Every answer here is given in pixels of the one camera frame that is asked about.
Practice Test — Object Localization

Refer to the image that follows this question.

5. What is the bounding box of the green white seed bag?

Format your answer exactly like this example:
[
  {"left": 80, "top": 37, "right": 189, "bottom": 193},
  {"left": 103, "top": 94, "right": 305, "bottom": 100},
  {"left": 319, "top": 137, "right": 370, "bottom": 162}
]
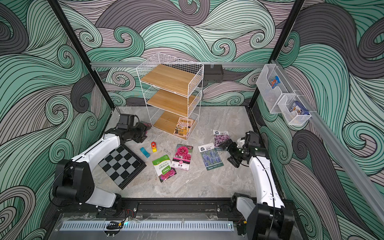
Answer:
[{"left": 152, "top": 155, "right": 177, "bottom": 183}]

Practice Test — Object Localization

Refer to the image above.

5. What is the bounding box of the illustrated shop seed bag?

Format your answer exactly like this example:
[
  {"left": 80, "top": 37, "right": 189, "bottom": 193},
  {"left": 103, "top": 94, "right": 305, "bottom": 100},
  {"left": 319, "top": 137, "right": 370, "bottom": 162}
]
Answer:
[{"left": 173, "top": 117, "right": 194, "bottom": 139}]

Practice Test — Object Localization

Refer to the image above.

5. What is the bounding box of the red yellow toy car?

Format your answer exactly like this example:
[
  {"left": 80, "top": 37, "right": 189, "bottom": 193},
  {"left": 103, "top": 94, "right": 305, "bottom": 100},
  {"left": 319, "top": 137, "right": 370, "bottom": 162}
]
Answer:
[{"left": 151, "top": 142, "right": 157, "bottom": 153}]

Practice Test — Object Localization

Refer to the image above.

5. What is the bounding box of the white wire shelf rack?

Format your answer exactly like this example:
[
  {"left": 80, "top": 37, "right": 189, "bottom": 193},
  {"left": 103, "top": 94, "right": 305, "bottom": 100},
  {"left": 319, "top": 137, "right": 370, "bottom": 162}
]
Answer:
[{"left": 136, "top": 53, "right": 204, "bottom": 141}]

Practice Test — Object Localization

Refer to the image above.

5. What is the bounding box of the black corner frame post left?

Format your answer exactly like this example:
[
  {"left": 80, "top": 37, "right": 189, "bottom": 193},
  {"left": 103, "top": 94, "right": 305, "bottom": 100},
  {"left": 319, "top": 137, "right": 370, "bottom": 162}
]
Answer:
[{"left": 47, "top": 0, "right": 115, "bottom": 110}]

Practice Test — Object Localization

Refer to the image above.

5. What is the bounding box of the pink flower seed bag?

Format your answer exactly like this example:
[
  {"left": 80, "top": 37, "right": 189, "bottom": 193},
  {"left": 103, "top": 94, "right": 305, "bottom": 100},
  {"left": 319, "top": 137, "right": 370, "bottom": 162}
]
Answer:
[
  {"left": 140, "top": 121, "right": 152, "bottom": 131},
  {"left": 171, "top": 144, "right": 194, "bottom": 171}
]

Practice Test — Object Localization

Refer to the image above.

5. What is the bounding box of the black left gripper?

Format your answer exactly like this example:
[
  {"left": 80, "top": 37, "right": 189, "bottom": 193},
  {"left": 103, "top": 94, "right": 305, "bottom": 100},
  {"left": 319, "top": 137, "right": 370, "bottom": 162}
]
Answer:
[{"left": 128, "top": 122, "right": 152, "bottom": 143}]

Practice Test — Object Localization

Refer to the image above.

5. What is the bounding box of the blue packet in bin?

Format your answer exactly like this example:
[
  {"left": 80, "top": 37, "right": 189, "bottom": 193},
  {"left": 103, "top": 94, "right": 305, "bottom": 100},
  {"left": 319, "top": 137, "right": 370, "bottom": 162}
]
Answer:
[{"left": 289, "top": 101, "right": 310, "bottom": 115}]

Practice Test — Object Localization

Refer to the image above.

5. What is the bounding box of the black box on rail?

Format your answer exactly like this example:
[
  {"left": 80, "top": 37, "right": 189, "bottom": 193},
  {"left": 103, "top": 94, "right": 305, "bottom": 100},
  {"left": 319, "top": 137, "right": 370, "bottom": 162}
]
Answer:
[{"left": 204, "top": 64, "right": 224, "bottom": 83}]

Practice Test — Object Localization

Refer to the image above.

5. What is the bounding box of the black white checker board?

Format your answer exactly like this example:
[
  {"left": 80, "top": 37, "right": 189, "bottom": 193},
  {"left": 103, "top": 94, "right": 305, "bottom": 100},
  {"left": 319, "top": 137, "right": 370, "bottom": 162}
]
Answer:
[{"left": 99, "top": 145, "right": 147, "bottom": 190}]

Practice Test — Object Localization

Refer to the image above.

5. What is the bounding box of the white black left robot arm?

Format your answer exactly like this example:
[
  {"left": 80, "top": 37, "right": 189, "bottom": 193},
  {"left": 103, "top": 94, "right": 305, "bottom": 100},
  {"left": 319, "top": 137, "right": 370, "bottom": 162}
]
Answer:
[{"left": 52, "top": 114, "right": 152, "bottom": 213}]

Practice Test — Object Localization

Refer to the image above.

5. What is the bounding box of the blue red item in bin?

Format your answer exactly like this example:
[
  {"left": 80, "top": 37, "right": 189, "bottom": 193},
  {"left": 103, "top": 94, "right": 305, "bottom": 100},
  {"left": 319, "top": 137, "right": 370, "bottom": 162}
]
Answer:
[{"left": 270, "top": 76, "right": 281, "bottom": 89}]

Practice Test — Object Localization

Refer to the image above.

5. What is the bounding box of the white slotted cable duct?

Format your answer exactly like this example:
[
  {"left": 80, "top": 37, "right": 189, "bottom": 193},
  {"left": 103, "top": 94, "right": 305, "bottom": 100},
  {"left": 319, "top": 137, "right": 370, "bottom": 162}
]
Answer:
[{"left": 59, "top": 220, "right": 234, "bottom": 232}]

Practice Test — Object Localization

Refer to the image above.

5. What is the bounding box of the black corner frame post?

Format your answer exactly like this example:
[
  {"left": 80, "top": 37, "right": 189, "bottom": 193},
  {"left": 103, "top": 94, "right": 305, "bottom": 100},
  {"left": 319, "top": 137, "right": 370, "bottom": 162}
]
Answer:
[
  {"left": 47, "top": 0, "right": 115, "bottom": 110},
  {"left": 247, "top": 0, "right": 306, "bottom": 109}
]

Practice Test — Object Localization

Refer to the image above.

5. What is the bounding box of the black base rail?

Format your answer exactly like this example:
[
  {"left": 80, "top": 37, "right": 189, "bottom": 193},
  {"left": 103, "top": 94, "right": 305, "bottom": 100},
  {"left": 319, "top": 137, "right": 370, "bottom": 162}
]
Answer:
[{"left": 58, "top": 198, "right": 242, "bottom": 221}]

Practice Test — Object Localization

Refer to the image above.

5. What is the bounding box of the lavender blue seed bag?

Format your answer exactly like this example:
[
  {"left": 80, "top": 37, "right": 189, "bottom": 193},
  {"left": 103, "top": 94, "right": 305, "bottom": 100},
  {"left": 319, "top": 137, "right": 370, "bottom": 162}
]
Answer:
[{"left": 198, "top": 143, "right": 224, "bottom": 171}]

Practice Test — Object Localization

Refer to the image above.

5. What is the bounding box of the clear wall bin upper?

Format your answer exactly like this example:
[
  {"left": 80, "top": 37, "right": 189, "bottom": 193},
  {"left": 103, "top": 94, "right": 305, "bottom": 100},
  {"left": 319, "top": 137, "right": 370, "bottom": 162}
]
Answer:
[{"left": 257, "top": 64, "right": 293, "bottom": 114}]

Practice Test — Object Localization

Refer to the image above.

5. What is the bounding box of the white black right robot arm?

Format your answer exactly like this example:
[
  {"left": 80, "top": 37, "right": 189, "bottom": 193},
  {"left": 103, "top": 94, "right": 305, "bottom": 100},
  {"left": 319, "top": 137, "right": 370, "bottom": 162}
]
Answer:
[{"left": 219, "top": 131, "right": 295, "bottom": 240}]

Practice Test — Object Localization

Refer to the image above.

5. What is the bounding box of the black corner frame post right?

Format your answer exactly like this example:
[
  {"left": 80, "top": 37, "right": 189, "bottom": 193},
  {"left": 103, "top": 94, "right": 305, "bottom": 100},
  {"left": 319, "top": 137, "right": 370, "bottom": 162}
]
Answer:
[{"left": 247, "top": 0, "right": 306, "bottom": 109}]

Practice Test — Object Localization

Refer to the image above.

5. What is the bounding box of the purple flower seed bag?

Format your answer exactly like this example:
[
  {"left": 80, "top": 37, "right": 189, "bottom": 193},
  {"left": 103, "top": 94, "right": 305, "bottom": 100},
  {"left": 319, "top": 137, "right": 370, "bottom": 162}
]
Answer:
[{"left": 213, "top": 130, "right": 230, "bottom": 148}]

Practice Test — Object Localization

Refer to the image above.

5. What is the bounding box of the clear wall bin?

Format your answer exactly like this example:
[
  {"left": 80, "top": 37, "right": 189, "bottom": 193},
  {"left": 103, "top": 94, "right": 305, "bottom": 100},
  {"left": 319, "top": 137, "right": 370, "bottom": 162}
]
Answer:
[
  {"left": 257, "top": 64, "right": 293, "bottom": 114},
  {"left": 278, "top": 94, "right": 311, "bottom": 127}
]

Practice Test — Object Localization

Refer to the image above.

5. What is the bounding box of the clear wall bin lower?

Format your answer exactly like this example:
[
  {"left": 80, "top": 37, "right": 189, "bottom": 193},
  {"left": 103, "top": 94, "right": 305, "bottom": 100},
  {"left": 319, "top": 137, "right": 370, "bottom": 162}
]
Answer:
[{"left": 278, "top": 94, "right": 311, "bottom": 127}]

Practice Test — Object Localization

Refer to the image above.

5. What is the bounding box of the teal toy block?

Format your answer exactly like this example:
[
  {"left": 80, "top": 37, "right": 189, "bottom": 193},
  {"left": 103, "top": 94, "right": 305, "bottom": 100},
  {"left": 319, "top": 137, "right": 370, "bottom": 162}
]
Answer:
[{"left": 140, "top": 147, "right": 151, "bottom": 158}]

